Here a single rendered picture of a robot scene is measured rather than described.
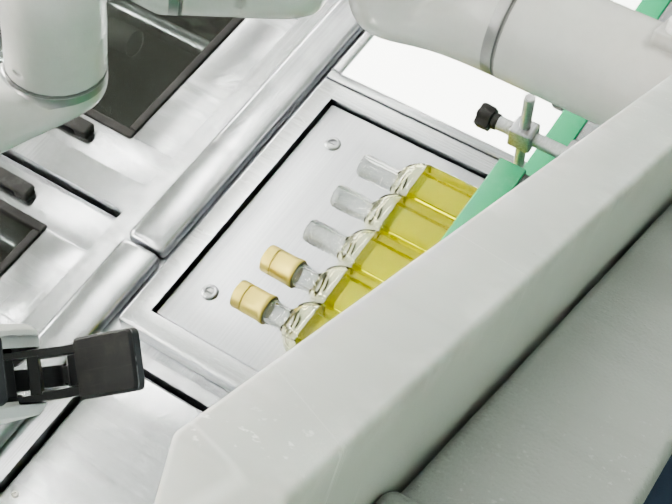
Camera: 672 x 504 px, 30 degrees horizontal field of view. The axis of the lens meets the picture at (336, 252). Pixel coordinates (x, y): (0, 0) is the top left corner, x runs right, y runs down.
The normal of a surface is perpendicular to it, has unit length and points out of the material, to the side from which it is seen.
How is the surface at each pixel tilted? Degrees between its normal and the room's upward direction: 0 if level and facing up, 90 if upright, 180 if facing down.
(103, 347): 80
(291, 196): 90
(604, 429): 90
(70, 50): 150
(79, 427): 90
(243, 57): 90
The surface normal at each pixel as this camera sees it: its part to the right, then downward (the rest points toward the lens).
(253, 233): -0.01, -0.56
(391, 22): -0.49, 0.50
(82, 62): 0.61, 0.65
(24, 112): 0.37, -0.37
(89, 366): -0.51, -0.02
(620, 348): 0.28, -0.85
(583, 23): -0.18, -0.31
